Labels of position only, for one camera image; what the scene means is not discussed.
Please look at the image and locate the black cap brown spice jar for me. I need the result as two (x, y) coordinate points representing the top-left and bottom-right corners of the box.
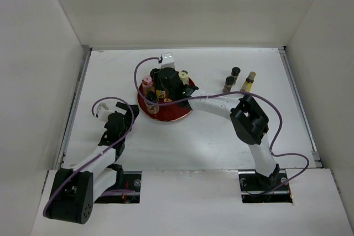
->
(150, 69), (159, 79)

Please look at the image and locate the short yellow oil bottle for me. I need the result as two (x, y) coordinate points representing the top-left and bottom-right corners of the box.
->
(155, 90), (166, 99)

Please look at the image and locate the pink cap spice jar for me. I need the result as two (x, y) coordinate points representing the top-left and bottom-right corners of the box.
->
(142, 76), (155, 95)

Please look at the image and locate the cream cap salt shaker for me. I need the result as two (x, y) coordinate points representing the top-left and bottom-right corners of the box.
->
(178, 71), (189, 85)

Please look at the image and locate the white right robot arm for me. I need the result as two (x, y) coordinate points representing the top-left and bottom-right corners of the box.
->
(150, 67), (280, 190)

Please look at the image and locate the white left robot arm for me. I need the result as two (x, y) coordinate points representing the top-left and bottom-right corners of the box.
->
(43, 102), (141, 224)

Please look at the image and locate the red round lacquer tray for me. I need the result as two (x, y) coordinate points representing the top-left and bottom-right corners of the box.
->
(137, 82), (191, 122)

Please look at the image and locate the black cap dark spice jar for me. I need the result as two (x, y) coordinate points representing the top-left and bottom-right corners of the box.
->
(222, 76), (235, 93)

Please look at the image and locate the black cap spice jar back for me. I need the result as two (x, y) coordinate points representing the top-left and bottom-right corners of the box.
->
(231, 67), (241, 85)

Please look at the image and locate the tall yellow oil bottle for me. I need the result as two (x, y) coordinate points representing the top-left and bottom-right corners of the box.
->
(240, 71), (256, 92)

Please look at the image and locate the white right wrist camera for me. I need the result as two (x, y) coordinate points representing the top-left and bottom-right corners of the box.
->
(158, 53), (175, 69)

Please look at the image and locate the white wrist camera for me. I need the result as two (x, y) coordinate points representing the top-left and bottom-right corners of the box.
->
(158, 53), (175, 69)
(94, 103), (111, 122)

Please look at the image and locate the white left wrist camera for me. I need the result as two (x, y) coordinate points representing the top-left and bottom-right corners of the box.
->
(94, 103), (111, 122)

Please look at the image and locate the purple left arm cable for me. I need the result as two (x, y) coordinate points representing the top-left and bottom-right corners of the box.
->
(43, 97), (136, 219)

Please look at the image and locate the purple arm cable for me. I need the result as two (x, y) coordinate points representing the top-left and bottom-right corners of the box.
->
(133, 56), (310, 192)
(43, 97), (136, 219)

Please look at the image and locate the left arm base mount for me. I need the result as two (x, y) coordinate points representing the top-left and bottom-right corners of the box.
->
(95, 171), (142, 204)

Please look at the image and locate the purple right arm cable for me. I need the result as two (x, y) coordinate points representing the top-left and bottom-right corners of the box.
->
(133, 56), (310, 192)

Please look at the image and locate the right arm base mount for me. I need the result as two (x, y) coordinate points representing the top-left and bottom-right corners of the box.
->
(238, 170), (293, 203)

